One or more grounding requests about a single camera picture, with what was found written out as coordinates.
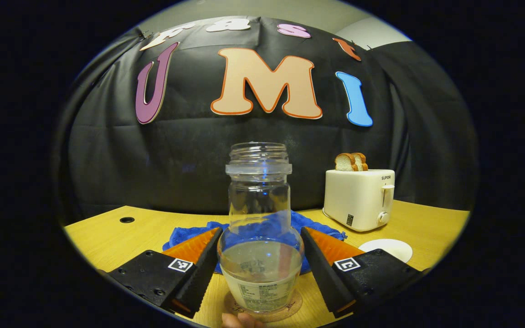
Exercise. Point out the cream toaster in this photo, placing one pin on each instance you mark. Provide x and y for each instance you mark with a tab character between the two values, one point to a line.
358	200

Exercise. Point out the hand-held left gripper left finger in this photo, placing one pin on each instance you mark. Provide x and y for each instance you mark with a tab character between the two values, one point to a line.
198	282

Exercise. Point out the yellow ceramic teacup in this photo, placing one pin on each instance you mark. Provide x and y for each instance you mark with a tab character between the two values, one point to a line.
392	248

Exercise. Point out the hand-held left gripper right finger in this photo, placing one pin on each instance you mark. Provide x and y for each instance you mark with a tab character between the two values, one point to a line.
324	278

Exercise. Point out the black backdrop cloth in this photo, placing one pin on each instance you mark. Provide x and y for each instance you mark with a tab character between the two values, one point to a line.
176	159

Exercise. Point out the blue towel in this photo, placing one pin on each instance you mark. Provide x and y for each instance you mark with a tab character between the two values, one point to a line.
185	234

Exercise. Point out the round cork coaster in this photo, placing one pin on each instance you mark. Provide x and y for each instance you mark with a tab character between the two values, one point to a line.
292	310

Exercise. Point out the clear glass water bottle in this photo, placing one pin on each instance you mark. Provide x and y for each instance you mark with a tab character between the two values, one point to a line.
260	273

